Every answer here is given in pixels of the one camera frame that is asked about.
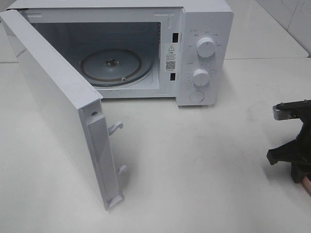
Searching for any upper white power knob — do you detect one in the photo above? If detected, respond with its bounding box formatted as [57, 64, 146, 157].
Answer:
[196, 36, 216, 58]

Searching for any lower white timer knob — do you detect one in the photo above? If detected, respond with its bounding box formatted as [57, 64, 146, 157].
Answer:
[192, 68, 210, 86]

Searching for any round white door button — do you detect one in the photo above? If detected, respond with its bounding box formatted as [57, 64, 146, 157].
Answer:
[190, 91, 205, 103]

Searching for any white microwave door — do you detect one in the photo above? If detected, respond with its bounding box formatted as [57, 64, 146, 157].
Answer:
[0, 10, 123, 210]

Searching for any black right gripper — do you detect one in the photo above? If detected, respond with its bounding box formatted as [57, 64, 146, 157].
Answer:
[267, 100, 311, 183]

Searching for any white microwave oven body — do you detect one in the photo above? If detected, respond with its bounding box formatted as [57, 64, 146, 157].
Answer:
[4, 0, 234, 106]

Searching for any warning sticker with QR code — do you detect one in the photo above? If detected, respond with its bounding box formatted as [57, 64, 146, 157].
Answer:
[164, 43, 180, 72]

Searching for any pink round plate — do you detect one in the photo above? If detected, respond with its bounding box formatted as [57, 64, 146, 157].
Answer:
[303, 176, 311, 193]

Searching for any glass microwave turntable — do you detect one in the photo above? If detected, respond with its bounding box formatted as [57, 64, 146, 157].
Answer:
[80, 49, 155, 87]

